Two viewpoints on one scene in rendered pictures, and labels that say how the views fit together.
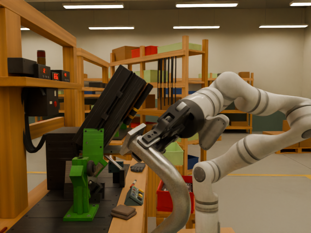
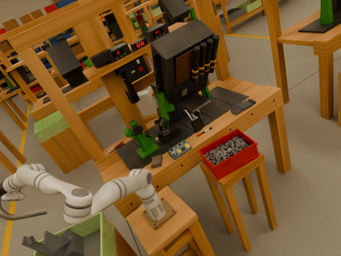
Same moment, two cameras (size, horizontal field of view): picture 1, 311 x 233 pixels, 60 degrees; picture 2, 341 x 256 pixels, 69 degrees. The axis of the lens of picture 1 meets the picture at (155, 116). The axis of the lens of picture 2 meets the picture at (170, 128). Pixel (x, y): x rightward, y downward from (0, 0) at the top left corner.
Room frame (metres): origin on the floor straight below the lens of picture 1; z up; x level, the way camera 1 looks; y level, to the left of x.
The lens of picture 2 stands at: (1.01, -1.24, 1.96)
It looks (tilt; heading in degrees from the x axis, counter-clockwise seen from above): 31 degrees down; 74
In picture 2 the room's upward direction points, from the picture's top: 24 degrees counter-clockwise
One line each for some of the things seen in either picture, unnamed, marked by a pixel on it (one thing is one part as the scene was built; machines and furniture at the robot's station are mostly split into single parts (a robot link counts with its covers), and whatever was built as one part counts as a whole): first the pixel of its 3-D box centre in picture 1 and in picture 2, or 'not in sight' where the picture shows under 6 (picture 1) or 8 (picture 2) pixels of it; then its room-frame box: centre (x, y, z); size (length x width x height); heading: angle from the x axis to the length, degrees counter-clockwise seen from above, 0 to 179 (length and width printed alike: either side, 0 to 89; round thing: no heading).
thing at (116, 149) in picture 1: (105, 150); (187, 99); (1.67, 0.31, 1.11); 0.39 x 0.16 x 0.03; 90
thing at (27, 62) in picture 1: (23, 66); (102, 58); (1.29, 0.63, 1.59); 0.15 x 0.07 x 0.07; 0
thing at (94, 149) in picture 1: (94, 145); (165, 102); (1.51, 0.35, 1.17); 0.13 x 0.12 x 0.20; 0
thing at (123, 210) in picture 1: (123, 211); (156, 161); (1.22, 0.15, 0.91); 0.10 x 0.08 x 0.03; 59
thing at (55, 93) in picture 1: (42, 101); (134, 67); (1.47, 0.62, 1.42); 0.17 x 0.12 x 0.15; 0
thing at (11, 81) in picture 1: (40, 84); (138, 49); (1.58, 0.67, 1.52); 0.90 x 0.25 x 0.04; 0
